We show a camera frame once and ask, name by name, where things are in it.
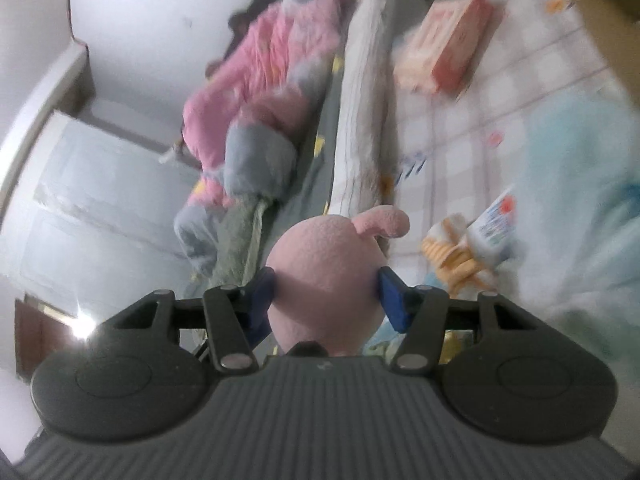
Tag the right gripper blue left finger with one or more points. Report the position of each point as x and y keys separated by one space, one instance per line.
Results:
x=236 y=322

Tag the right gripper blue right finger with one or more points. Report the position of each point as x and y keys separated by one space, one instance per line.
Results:
x=419 y=313

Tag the pink plush toy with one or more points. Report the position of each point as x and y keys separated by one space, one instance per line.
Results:
x=326 y=271

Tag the white strawberry tissue pack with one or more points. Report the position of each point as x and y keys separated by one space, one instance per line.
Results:
x=490 y=235

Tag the orange striped socks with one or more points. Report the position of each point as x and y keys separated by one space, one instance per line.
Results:
x=454 y=265

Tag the dark green bedsheet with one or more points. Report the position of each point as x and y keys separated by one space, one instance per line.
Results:
x=300 y=169

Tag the white fuzzy blanket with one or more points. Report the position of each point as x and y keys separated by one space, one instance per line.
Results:
x=356 y=184

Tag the white plastic bag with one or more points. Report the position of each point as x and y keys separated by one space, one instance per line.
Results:
x=576 y=237

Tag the pink grey quilt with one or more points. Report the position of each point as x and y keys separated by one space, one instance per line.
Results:
x=246 y=124

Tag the red wet wipes pack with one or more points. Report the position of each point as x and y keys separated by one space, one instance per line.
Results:
x=439 y=54

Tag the brown cardboard box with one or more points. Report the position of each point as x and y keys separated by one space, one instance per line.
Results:
x=614 y=28

